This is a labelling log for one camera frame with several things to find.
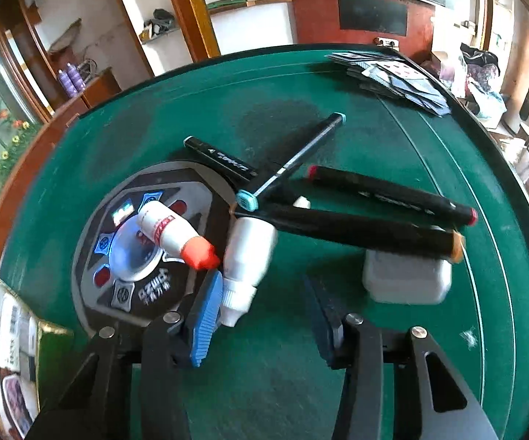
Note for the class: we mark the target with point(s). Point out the black marker blue cap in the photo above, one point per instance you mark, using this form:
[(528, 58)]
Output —
[(286, 161)]

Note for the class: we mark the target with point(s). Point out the black marker red ends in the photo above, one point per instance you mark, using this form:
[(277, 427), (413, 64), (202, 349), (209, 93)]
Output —
[(385, 191)]

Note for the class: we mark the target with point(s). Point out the round black patterned disc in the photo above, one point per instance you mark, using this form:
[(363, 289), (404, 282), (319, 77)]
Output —
[(119, 274)]

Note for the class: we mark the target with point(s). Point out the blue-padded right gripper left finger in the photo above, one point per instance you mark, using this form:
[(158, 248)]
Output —
[(96, 402)]

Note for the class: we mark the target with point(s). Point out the black marker orange end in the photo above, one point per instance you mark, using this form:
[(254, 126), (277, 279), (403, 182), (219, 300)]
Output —
[(363, 232)]

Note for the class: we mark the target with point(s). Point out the white rectangular case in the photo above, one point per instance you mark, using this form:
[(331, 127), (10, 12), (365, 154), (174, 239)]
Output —
[(406, 279)]

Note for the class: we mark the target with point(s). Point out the black marker white print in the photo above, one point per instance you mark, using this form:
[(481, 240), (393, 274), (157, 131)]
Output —
[(219, 159)]

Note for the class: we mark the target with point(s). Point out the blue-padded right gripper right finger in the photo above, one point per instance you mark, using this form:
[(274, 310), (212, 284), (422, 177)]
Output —
[(431, 398)]

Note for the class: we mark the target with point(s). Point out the white bottle red cap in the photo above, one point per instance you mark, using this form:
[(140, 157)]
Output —
[(176, 236)]

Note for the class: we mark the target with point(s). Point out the right purple bottle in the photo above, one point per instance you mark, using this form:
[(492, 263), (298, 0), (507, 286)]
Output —
[(75, 77)]

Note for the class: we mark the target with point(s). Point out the pile of playing cards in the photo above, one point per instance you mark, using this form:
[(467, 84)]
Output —
[(393, 77)]

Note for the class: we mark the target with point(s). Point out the white gold-rimmed tray box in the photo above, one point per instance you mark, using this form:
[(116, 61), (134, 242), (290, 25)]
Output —
[(30, 351)]

